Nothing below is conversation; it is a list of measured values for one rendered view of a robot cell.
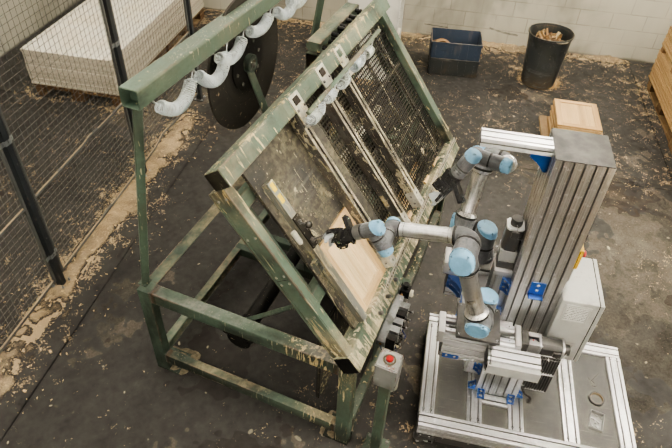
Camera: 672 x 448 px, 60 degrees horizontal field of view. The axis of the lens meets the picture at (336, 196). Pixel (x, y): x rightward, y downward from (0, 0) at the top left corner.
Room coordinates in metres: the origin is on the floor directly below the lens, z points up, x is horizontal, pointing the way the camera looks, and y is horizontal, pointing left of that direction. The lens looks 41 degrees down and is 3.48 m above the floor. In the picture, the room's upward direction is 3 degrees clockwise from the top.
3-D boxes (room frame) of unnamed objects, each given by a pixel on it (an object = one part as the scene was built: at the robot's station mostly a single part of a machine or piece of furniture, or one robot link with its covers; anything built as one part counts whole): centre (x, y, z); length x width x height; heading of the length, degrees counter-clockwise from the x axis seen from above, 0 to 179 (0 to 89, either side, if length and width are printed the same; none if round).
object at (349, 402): (3.00, 0.11, 0.41); 2.20 x 1.38 x 0.83; 159
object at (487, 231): (2.40, -0.85, 1.20); 0.13 x 0.12 x 0.14; 62
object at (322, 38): (3.78, 0.05, 1.38); 0.70 x 0.15 x 0.85; 159
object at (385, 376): (1.73, -0.31, 0.84); 0.12 x 0.12 x 0.18; 69
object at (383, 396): (1.73, -0.31, 0.38); 0.06 x 0.06 x 0.75; 69
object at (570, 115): (5.08, -2.34, 0.20); 0.61 x 0.53 x 0.40; 170
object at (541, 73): (6.39, -2.37, 0.33); 0.52 x 0.51 x 0.65; 170
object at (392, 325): (2.17, -0.40, 0.69); 0.50 x 0.14 x 0.24; 159
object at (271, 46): (3.06, 0.54, 1.85); 0.80 x 0.06 x 0.80; 159
